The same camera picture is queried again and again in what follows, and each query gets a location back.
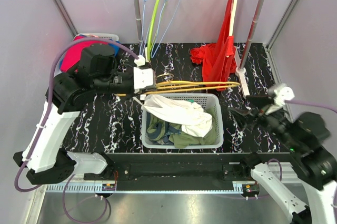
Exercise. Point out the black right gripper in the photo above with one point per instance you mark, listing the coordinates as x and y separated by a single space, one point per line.
243 117

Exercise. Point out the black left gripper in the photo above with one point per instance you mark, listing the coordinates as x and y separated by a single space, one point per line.
140 91

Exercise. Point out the yellow plastic hanger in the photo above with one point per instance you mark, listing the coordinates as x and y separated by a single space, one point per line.
189 86

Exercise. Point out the olive green tank top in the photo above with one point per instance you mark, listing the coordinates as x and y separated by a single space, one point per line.
162 134

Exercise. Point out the red tank top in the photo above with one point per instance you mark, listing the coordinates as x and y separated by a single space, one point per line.
217 59

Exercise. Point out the white tank top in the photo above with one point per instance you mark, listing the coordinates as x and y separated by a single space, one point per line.
192 117

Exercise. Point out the lime green hanger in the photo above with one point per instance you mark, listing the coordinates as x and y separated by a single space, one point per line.
150 31

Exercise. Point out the light blue wire hanger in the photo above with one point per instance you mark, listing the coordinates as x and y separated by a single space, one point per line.
143 31

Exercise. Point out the white hanger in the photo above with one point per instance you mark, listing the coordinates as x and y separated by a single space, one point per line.
232 17

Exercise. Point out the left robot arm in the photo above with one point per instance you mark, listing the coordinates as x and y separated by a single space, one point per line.
95 73

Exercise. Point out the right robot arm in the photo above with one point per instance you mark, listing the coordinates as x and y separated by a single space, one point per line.
312 163

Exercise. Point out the white plastic mesh basket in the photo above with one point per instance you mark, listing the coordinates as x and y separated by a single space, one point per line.
207 101

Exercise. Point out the small white basket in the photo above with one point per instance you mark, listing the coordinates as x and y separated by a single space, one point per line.
100 35

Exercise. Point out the folded clothes stack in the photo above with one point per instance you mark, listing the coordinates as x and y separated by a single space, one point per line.
73 55

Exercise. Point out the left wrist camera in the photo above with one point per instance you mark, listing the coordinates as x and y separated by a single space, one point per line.
143 78

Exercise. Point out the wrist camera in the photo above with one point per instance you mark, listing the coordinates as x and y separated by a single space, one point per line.
280 94
143 78

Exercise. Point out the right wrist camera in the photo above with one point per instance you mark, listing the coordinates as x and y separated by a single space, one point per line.
280 94

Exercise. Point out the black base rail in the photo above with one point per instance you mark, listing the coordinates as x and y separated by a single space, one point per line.
178 172

